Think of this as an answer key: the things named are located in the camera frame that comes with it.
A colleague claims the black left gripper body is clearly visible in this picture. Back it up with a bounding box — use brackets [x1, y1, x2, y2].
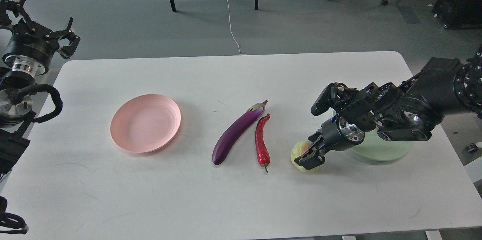
[2, 22, 60, 75]

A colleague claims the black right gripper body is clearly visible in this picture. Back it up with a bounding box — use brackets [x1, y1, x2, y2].
[321, 115, 365, 151]

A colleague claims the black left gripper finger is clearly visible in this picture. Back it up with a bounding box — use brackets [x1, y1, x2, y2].
[45, 17, 81, 60]
[0, 0, 32, 32]

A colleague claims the yellow green peach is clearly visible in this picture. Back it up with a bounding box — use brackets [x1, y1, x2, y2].
[291, 141, 320, 173]

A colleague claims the red chili pepper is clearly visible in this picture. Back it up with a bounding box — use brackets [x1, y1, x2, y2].
[255, 113, 270, 173]

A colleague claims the purple eggplant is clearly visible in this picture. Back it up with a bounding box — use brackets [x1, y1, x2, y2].
[212, 100, 267, 165]

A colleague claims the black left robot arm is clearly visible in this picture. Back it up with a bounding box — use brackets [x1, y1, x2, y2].
[0, 0, 80, 179]

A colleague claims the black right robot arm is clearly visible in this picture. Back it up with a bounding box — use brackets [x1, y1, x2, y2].
[294, 49, 482, 171]

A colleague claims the green plate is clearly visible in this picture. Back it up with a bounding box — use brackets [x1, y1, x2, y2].
[339, 117, 413, 161]

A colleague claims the pink plate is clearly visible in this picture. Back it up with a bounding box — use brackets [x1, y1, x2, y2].
[110, 94, 182, 153]

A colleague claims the black equipment case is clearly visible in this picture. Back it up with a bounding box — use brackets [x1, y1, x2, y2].
[432, 0, 482, 29]

